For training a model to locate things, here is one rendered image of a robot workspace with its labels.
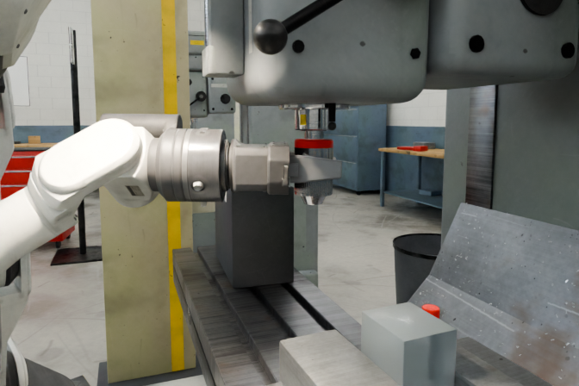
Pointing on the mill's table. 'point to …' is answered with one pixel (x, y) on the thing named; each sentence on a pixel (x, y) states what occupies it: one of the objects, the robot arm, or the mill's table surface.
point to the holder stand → (256, 238)
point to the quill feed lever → (264, 41)
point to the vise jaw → (327, 363)
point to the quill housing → (331, 34)
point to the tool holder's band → (314, 143)
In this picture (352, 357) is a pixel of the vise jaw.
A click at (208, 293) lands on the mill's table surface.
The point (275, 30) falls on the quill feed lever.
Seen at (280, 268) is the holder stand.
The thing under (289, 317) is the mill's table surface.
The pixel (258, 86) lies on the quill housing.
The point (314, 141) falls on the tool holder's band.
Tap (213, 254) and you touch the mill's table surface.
